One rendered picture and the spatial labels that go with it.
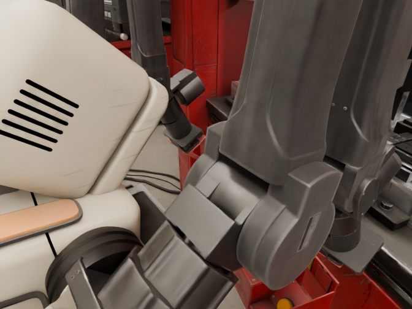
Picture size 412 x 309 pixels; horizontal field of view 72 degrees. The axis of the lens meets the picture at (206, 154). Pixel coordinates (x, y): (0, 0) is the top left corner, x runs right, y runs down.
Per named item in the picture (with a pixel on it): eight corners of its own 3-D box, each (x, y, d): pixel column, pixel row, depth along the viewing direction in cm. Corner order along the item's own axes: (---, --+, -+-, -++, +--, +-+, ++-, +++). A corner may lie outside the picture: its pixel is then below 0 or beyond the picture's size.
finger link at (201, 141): (200, 144, 81) (187, 121, 74) (216, 154, 76) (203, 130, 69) (183, 160, 79) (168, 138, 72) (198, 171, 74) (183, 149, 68)
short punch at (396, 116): (358, 114, 80) (368, 81, 75) (363, 113, 81) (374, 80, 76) (390, 128, 72) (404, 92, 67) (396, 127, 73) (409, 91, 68)
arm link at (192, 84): (131, 75, 62) (149, 85, 56) (169, 45, 65) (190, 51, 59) (157, 114, 70) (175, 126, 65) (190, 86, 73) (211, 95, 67)
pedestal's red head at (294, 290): (230, 279, 82) (234, 236, 73) (278, 263, 87) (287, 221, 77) (266, 351, 66) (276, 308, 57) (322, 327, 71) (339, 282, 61)
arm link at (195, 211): (150, 229, 22) (189, 278, 18) (232, 129, 23) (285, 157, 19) (206, 256, 28) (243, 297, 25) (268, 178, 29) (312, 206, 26)
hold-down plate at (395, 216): (309, 168, 93) (311, 160, 91) (322, 165, 95) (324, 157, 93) (391, 232, 69) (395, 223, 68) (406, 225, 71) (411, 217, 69)
